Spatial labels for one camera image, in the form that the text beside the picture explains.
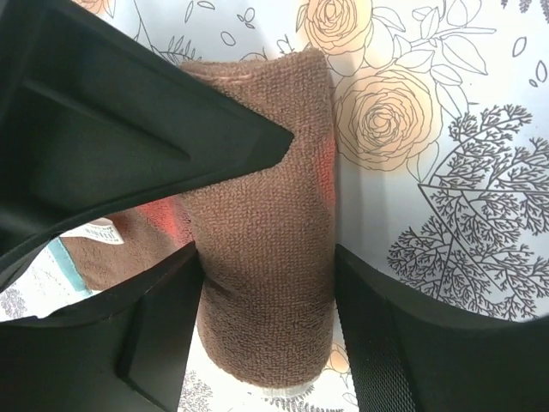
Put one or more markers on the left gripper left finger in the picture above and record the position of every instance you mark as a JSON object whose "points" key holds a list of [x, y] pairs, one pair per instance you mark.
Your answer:
{"points": [[124, 349]]}

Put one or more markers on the orange brown bear towel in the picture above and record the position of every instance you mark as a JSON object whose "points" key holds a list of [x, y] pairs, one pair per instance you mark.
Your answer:
{"points": [[266, 240]]}

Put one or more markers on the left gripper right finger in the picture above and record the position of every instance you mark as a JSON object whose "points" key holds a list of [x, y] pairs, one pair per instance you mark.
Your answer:
{"points": [[410, 352]]}

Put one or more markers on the floral table mat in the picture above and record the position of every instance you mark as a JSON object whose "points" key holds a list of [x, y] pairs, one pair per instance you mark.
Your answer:
{"points": [[441, 156]]}

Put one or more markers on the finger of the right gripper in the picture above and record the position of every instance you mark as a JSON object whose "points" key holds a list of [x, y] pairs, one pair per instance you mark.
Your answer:
{"points": [[93, 123]]}

